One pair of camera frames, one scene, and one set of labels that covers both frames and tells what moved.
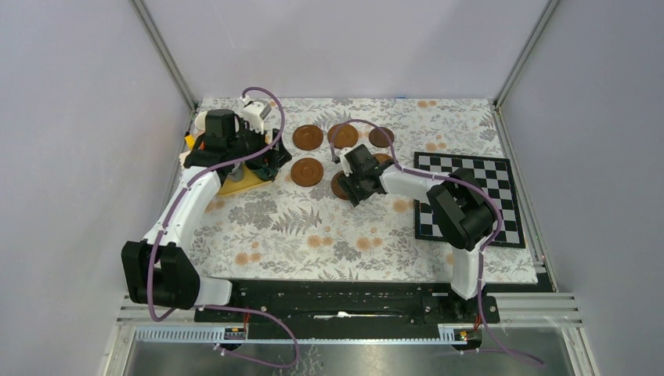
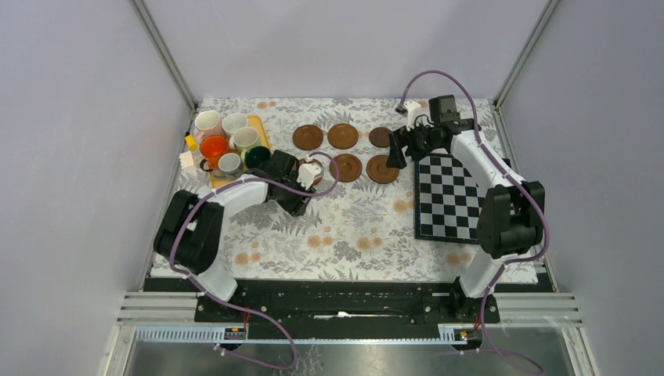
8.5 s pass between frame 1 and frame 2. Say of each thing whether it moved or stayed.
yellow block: stayed
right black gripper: moved
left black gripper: moved
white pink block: stayed
